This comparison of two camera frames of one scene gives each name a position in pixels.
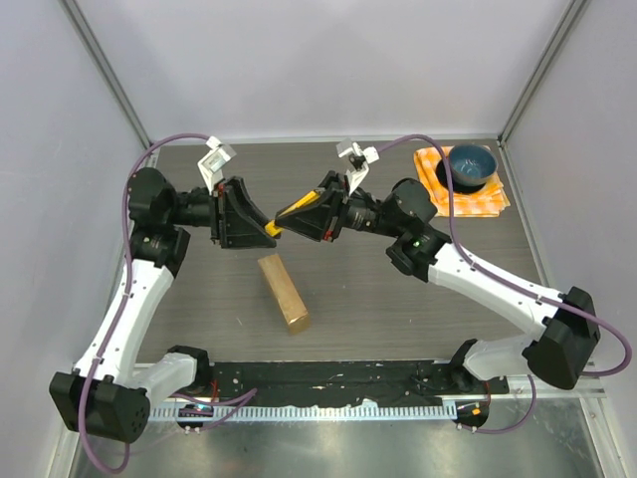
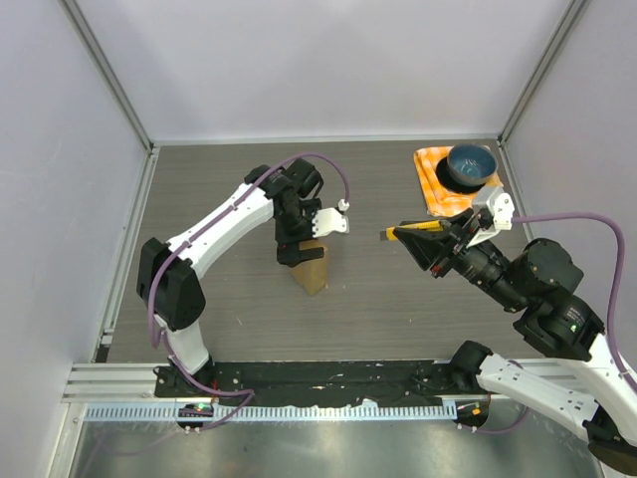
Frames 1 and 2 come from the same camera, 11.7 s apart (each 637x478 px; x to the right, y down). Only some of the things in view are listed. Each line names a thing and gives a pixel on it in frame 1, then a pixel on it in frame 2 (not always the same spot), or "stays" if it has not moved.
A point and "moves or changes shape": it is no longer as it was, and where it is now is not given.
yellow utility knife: x=273 y=230 moves or changes shape
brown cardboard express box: x=294 y=309 to x=313 y=274
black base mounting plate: x=357 y=381 stays
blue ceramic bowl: x=472 y=164 stays
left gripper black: x=238 y=235 to x=289 y=250
